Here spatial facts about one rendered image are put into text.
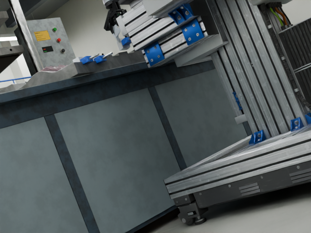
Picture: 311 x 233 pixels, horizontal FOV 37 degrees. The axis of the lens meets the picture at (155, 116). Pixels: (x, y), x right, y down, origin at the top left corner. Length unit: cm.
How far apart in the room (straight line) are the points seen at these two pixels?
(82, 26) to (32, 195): 971
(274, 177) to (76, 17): 1012
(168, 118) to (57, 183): 76
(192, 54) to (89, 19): 928
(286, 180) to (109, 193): 80
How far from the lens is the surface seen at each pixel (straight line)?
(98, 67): 223
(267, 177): 180
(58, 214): 199
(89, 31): 1135
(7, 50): 309
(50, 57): 328
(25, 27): 313
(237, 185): 187
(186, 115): 257
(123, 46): 243
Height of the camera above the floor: 40
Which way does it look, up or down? 3 degrees up
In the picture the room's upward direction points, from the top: 22 degrees counter-clockwise
